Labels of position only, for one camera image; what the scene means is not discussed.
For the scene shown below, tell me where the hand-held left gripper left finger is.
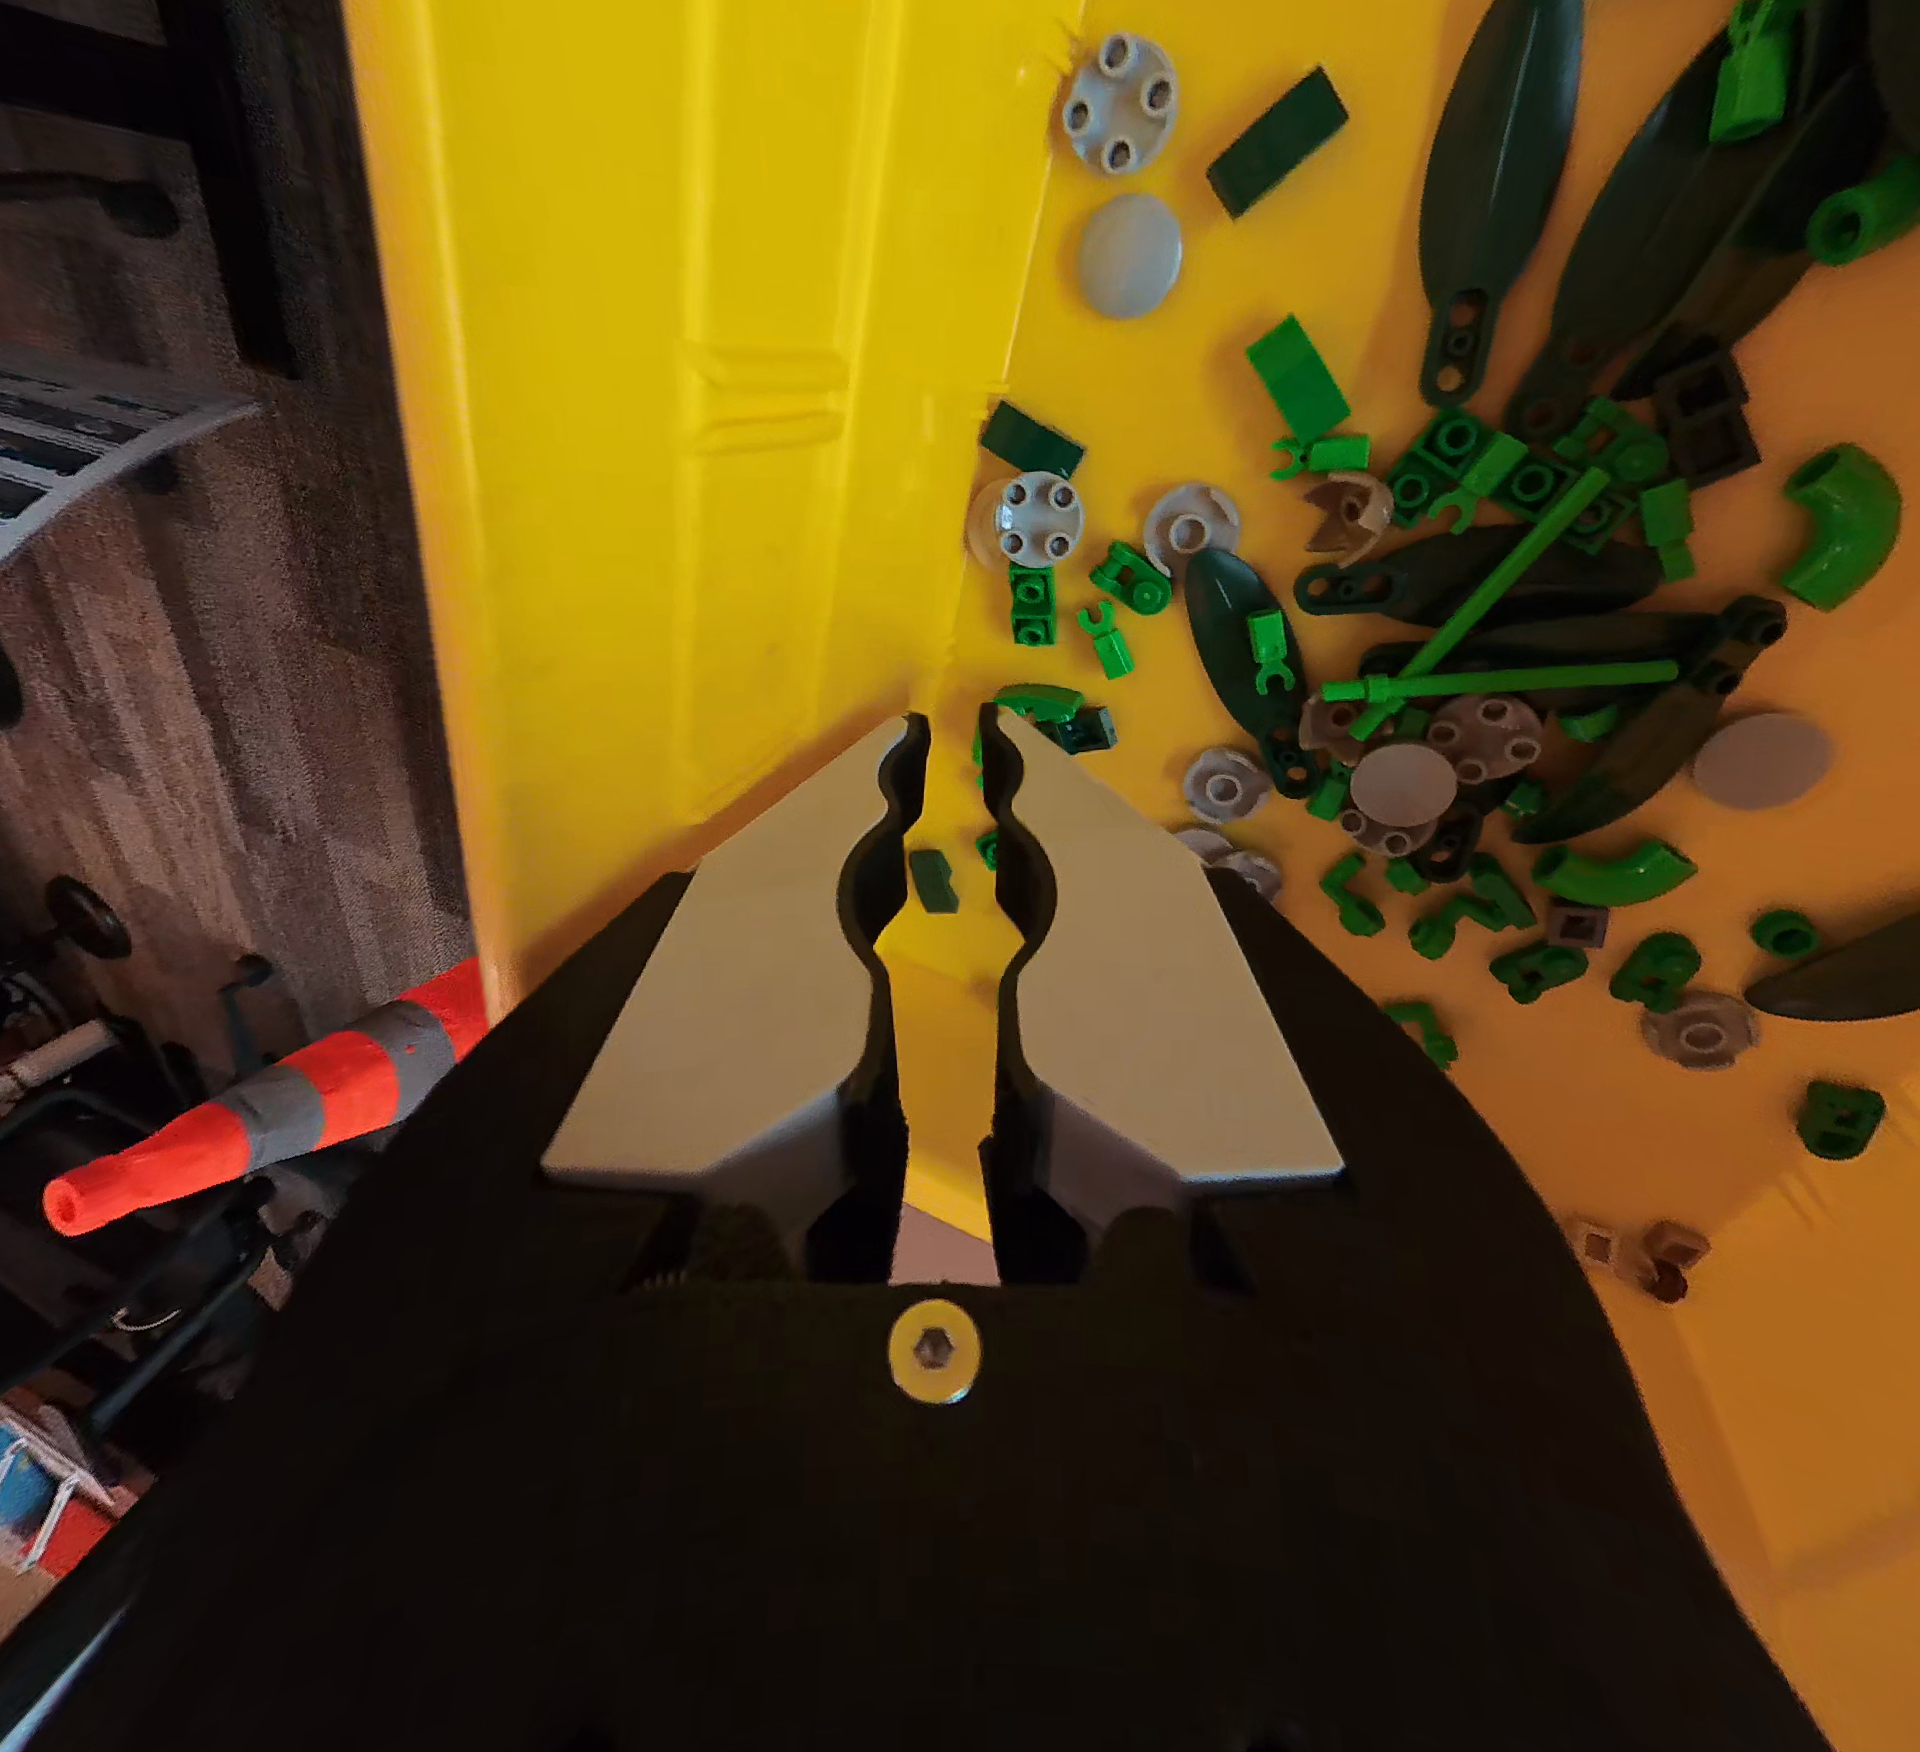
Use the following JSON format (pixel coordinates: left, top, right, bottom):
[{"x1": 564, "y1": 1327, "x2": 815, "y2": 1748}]
[{"x1": 543, "y1": 714, "x2": 931, "y2": 1283}]

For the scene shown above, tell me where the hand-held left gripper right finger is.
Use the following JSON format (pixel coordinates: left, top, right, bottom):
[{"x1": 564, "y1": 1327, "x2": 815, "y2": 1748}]
[{"x1": 974, "y1": 705, "x2": 1343, "y2": 1283}]

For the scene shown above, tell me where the long green brick bar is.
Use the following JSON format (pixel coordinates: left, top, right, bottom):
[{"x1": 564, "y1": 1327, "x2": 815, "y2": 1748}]
[
  {"x1": 1318, "y1": 657, "x2": 1682, "y2": 708},
  {"x1": 1350, "y1": 470, "x2": 1613, "y2": 743}
]

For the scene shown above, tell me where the yellow plastic bin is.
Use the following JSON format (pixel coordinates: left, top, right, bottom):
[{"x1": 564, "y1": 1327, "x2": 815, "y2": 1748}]
[{"x1": 315, "y1": 0, "x2": 1920, "y2": 1752}]

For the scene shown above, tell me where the pile of brick pieces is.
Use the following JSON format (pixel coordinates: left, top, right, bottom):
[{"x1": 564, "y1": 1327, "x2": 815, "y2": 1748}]
[{"x1": 966, "y1": 0, "x2": 1920, "y2": 1310}]

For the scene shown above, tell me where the orange traffic cone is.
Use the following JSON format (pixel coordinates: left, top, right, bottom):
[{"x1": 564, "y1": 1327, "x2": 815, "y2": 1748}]
[{"x1": 43, "y1": 958, "x2": 495, "y2": 1240}]

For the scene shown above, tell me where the grey curved panel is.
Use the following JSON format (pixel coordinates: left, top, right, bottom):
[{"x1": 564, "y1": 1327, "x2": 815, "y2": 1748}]
[{"x1": 0, "y1": 346, "x2": 268, "y2": 569}]

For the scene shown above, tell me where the black table leg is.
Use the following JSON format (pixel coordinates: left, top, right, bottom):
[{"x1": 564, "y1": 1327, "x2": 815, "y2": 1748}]
[{"x1": 126, "y1": 0, "x2": 360, "y2": 381}]

